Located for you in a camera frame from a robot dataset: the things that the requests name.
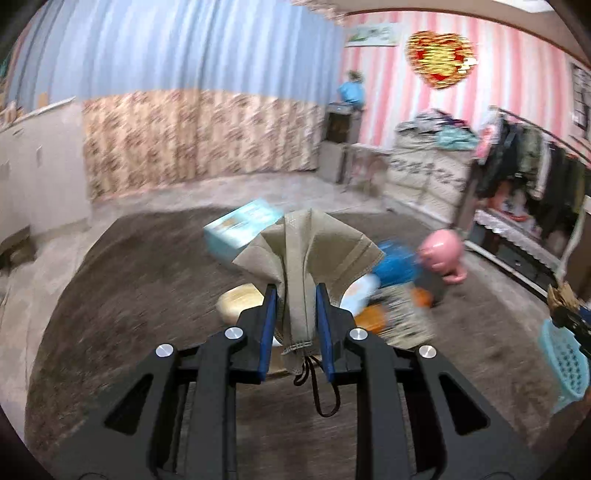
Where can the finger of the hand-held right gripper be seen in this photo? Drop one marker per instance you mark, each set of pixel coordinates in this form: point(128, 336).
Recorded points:
point(575, 325)

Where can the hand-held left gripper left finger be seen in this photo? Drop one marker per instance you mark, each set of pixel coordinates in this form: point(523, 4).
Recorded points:
point(268, 332)

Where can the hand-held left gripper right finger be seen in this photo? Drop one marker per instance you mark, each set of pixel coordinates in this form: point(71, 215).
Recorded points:
point(325, 332)

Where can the brown scrap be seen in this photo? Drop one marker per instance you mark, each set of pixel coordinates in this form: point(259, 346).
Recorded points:
point(561, 295)

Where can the light blue plastic basket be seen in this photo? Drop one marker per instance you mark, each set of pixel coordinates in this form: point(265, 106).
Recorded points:
point(565, 369)

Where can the grey-brown face mask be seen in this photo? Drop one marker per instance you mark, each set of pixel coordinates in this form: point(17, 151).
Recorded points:
point(304, 258)

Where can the blue plastic bag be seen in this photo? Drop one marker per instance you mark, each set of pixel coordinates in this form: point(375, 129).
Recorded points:
point(397, 267)

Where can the small orange scrap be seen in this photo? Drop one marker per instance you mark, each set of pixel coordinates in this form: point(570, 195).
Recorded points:
point(422, 299)

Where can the white round container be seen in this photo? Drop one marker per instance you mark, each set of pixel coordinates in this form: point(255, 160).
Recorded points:
point(360, 293)

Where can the low television cabinet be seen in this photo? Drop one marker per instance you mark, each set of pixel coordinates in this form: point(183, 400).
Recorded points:
point(512, 263)

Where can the light blue cardboard box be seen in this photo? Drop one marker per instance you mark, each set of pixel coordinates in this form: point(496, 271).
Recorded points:
point(235, 230)

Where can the white lace cloth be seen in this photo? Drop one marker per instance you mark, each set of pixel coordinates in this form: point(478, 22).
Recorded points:
point(512, 233)

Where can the brown shaggy rug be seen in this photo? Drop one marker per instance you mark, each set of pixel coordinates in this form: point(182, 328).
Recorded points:
point(138, 277)

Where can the pink mug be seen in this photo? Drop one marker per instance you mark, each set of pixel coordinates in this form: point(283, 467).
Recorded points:
point(441, 251)

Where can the row of hanging clothes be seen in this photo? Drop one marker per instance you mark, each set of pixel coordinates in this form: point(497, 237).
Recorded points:
point(531, 161)

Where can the small metal-legged chair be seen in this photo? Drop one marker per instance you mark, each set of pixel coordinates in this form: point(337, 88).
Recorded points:
point(367, 166)

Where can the patterned cloth cover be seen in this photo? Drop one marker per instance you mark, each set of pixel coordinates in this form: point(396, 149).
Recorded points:
point(429, 175)

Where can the grey water dispenser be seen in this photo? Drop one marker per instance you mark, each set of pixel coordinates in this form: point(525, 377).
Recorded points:
point(339, 138)

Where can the pink hanging bag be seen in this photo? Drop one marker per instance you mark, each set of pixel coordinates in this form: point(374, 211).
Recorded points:
point(484, 141)

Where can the pile of clothes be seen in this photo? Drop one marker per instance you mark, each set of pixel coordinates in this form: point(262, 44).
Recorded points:
point(438, 129)

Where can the blue cloth cover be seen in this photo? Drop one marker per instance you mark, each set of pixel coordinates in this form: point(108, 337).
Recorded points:
point(352, 93)

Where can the blue and floral curtain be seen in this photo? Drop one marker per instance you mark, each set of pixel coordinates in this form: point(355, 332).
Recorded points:
point(184, 92)

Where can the small potted plant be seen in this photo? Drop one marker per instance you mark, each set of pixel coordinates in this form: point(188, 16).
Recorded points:
point(354, 75)

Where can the white cabinet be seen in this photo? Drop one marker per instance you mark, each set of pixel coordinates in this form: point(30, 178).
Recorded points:
point(46, 175)

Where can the red and gold heart decoration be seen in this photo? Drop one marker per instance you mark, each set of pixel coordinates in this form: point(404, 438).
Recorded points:
point(441, 57)

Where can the wall poster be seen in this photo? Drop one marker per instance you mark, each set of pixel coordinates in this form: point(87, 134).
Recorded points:
point(582, 101)

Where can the landscape wall picture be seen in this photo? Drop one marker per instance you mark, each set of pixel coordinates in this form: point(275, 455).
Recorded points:
point(371, 35)

